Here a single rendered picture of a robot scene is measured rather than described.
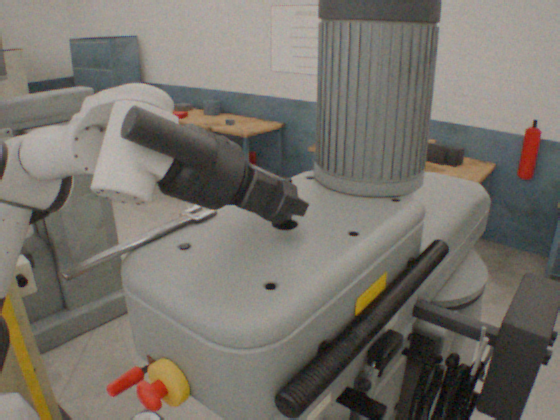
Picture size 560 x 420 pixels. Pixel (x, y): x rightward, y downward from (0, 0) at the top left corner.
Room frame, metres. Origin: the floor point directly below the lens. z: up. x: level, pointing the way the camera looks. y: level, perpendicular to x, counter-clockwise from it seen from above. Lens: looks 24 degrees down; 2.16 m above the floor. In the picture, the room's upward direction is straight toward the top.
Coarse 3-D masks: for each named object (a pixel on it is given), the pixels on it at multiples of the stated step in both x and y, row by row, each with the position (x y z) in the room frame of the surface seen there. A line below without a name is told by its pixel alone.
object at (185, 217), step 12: (180, 216) 0.59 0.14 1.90; (192, 216) 0.58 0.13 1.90; (204, 216) 0.58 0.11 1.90; (156, 228) 0.54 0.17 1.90; (168, 228) 0.54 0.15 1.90; (132, 240) 0.51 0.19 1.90; (144, 240) 0.51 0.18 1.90; (108, 252) 0.47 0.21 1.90; (120, 252) 0.48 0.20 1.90; (72, 264) 0.44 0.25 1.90; (84, 264) 0.44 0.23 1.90; (96, 264) 0.45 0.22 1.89; (72, 276) 0.42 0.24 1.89
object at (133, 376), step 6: (144, 366) 0.48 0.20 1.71; (126, 372) 0.46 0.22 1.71; (132, 372) 0.46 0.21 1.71; (138, 372) 0.46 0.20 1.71; (144, 372) 0.47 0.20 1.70; (120, 378) 0.45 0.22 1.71; (126, 378) 0.45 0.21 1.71; (132, 378) 0.45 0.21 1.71; (138, 378) 0.46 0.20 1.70; (114, 384) 0.44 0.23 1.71; (120, 384) 0.44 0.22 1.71; (126, 384) 0.44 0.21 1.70; (132, 384) 0.45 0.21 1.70; (108, 390) 0.43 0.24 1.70; (114, 390) 0.43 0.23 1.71; (120, 390) 0.43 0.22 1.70; (114, 396) 0.43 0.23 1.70
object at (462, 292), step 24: (480, 264) 1.01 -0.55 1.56; (456, 288) 0.90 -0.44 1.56; (480, 288) 0.89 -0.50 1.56; (480, 312) 0.97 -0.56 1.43; (432, 336) 0.78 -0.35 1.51; (456, 336) 0.84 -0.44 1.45; (408, 360) 0.80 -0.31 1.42; (408, 384) 0.79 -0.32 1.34; (408, 408) 0.79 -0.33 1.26; (432, 408) 0.78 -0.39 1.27
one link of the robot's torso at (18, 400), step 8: (0, 392) 0.48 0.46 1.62; (0, 400) 0.44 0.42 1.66; (8, 400) 0.44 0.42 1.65; (16, 400) 0.45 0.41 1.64; (24, 400) 0.47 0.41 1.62; (0, 408) 0.42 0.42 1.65; (8, 408) 0.43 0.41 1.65; (16, 408) 0.44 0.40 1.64; (24, 408) 0.44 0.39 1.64; (32, 408) 0.48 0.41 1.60; (0, 416) 0.41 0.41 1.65; (8, 416) 0.42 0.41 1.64; (16, 416) 0.43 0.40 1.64; (24, 416) 0.43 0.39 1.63; (32, 416) 0.45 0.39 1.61
